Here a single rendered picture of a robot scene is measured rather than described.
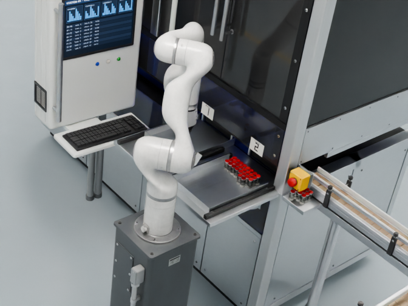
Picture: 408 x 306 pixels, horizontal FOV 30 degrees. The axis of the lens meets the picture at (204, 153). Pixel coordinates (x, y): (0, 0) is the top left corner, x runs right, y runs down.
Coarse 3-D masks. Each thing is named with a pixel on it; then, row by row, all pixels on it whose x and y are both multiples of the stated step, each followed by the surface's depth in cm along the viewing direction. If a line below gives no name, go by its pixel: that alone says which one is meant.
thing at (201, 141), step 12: (144, 132) 356; (156, 132) 361; (168, 132) 363; (192, 132) 366; (204, 132) 367; (216, 132) 368; (192, 144) 357; (204, 144) 358; (216, 144) 360; (228, 144) 359
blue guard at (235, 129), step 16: (144, 48) 382; (144, 64) 386; (160, 64) 376; (160, 80) 380; (208, 80) 350; (208, 96) 353; (224, 96) 344; (224, 112) 348; (240, 112) 339; (256, 112) 331; (240, 128) 342; (256, 128) 334; (272, 128) 326; (272, 144) 329; (272, 160) 332
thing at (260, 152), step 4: (252, 140) 338; (256, 140) 336; (252, 144) 339; (256, 144) 337; (260, 144) 334; (252, 148) 340; (256, 148) 337; (260, 148) 335; (256, 152) 338; (260, 152) 336; (260, 156) 337
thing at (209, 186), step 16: (224, 160) 348; (176, 176) 331; (192, 176) 336; (208, 176) 338; (224, 176) 339; (192, 192) 327; (208, 192) 328; (224, 192) 329; (240, 192) 331; (208, 208) 314
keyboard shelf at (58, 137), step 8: (88, 120) 378; (96, 120) 379; (104, 120) 379; (64, 128) 373; (72, 128) 371; (80, 128) 370; (56, 136) 363; (64, 144) 358; (104, 144) 362; (112, 144) 364; (72, 152) 353; (80, 152) 354; (88, 152) 357
